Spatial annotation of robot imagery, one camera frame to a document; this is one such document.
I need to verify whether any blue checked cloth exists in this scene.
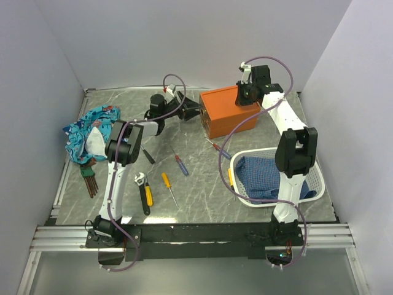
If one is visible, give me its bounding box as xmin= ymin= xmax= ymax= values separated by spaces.
xmin=233 ymin=156 xmax=317 ymax=208

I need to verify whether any yellow screwdriver beside basket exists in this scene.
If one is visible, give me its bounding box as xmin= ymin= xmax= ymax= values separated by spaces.
xmin=228 ymin=168 xmax=236 ymax=201

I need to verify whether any orange drawer cabinet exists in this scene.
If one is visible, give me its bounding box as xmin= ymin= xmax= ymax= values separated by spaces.
xmin=199 ymin=85 xmax=260 ymax=139

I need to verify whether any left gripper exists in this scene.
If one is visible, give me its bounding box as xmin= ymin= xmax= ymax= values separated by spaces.
xmin=161 ymin=92 xmax=203 ymax=122

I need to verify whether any black adjustable wrench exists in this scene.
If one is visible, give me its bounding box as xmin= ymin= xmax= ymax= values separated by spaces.
xmin=134 ymin=172 xmax=150 ymax=216

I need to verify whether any green hex key set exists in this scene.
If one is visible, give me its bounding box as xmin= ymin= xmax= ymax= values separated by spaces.
xmin=80 ymin=163 xmax=99 ymax=198

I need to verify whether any black base crossbar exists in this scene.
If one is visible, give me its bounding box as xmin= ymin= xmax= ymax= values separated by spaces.
xmin=85 ymin=222 xmax=304 ymax=264

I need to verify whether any yellow slim screwdriver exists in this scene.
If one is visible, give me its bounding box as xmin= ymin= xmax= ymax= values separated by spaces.
xmin=161 ymin=173 xmax=179 ymax=208

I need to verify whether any white plastic basket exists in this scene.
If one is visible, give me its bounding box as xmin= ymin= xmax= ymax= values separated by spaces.
xmin=230 ymin=147 xmax=325 ymax=203

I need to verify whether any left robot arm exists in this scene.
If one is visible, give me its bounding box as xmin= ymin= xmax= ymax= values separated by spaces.
xmin=86 ymin=92 xmax=201 ymax=248

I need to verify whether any aluminium rail frame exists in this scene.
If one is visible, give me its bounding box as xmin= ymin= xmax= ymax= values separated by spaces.
xmin=17 ymin=88 xmax=371 ymax=295

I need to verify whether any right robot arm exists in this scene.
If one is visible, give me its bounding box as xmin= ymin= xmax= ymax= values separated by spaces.
xmin=235 ymin=63 xmax=318 ymax=245

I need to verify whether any black handled hammer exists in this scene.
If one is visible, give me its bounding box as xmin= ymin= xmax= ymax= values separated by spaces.
xmin=141 ymin=146 xmax=155 ymax=165

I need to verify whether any red blue screwdriver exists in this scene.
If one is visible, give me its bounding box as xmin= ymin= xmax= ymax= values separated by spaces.
xmin=170 ymin=146 xmax=189 ymax=176
xmin=205 ymin=137 xmax=232 ymax=160

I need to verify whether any turquoise shark print cloth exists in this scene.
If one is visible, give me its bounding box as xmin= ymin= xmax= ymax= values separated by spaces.
xmin=63 ymin=104 xmax=120 ymax=165

